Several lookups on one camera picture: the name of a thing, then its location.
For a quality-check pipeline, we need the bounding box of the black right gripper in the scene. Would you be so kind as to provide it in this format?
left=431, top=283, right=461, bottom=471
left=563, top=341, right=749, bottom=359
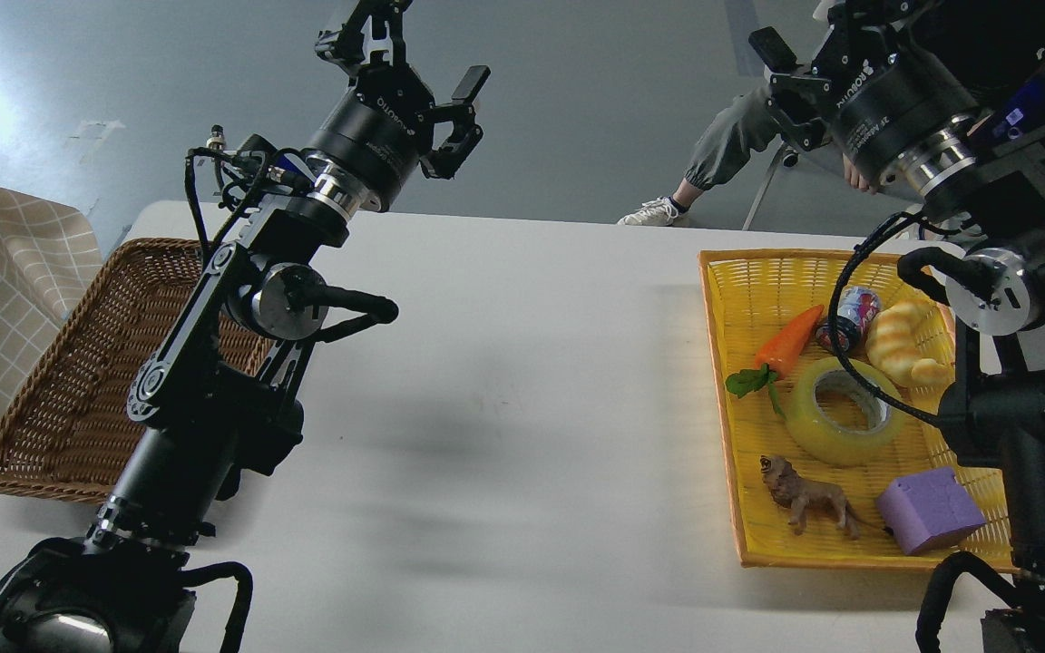
left=749, top=1, right=979, bottom=181

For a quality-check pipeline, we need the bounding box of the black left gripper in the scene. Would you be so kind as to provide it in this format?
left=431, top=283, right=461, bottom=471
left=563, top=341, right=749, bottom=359
left=308, top=1, right=491, bottom=212

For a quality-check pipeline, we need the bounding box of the yellow packing tape roll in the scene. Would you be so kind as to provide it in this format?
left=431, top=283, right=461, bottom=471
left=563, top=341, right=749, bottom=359
left=785, top=358, right=907, bottom=467

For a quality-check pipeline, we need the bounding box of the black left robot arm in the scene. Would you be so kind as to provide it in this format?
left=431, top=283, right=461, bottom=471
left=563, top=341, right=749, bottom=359
left=0, top=1, right=490, bottom=652

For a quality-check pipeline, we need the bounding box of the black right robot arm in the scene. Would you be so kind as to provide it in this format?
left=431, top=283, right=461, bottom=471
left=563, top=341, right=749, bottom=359
left=749, top=1, right=1045, bottom=652

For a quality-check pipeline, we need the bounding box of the person in grey trousers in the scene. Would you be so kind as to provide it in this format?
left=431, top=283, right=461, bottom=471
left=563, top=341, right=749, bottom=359
left=617, top=83, right=877, bottom=227

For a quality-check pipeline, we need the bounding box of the small soda can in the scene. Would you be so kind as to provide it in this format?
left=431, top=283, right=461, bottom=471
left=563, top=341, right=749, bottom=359
left=815, top=286, right=883, bottom=353

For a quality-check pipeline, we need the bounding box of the toy croissant bread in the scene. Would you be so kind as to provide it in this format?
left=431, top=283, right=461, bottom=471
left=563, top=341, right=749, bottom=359
left=865, top=300, right=950, bottom=388

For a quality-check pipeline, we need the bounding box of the orange toy carrot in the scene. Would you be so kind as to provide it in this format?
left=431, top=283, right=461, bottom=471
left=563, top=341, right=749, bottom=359
left=723, top=305, right=825, bottom=419

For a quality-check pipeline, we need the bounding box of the yellow plastic basket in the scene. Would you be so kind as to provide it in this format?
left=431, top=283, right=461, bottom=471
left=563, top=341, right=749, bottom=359
left=699, top=249, right=1013, bottom=573

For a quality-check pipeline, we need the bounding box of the brown toy lion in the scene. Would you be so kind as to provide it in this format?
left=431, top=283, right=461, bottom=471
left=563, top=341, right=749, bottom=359
left=758, top=454, right=892, bottom=539

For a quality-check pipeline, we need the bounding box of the purple foam block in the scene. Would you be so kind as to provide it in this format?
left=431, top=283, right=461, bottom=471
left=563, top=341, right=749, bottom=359
left=875, top=466, right=986, bottom=555

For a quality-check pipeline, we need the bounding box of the brown wicker basket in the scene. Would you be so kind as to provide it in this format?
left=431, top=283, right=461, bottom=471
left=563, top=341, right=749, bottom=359
left=0, top=238, right=274, bottom=504

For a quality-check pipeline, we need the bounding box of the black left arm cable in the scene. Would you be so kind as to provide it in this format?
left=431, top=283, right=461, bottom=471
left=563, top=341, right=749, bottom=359
left=183, top=127, right=306, bottom=264

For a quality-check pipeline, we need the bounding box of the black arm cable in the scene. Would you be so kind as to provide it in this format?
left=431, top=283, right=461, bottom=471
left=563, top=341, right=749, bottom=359
left=183, top=127, right=306, bottom=264
left=826, top=210, right=945, bottom=427

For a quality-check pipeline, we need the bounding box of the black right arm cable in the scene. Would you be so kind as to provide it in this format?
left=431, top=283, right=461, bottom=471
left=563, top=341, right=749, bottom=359
left=826, top=210, right=945, bottom=427

